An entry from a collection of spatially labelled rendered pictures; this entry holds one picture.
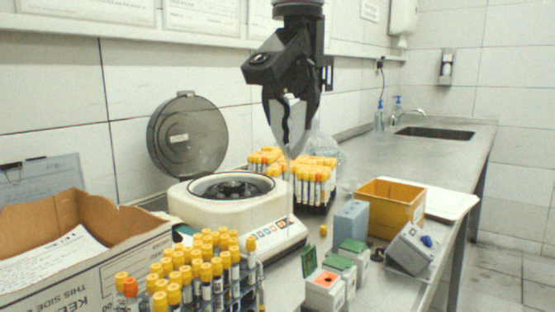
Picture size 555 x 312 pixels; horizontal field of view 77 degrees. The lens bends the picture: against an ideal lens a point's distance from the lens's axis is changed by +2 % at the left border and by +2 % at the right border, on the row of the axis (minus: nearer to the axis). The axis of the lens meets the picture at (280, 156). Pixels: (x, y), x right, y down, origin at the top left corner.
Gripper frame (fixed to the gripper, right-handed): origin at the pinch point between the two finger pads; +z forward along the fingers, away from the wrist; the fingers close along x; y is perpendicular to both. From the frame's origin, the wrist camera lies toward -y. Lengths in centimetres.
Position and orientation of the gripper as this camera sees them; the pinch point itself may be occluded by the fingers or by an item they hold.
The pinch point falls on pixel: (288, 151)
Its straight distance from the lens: 51.7
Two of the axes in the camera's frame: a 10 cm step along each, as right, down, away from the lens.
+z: 0.0, 9.7, 2.4
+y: 5.5, -2.0, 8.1
